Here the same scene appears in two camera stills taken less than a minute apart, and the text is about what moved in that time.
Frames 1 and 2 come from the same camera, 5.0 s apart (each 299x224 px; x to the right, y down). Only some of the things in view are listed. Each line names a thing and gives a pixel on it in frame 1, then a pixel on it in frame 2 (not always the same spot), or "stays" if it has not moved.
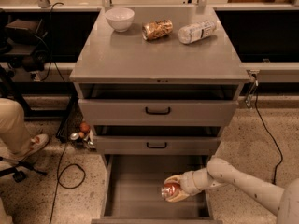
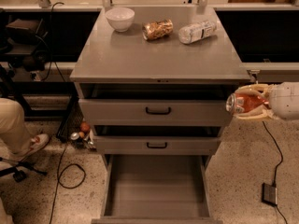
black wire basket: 72,119 stays
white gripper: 188,183 to 284,101
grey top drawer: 158,104 stays
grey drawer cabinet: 157,85 stays
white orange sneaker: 36,142 stays
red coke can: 168,189 to 238,102
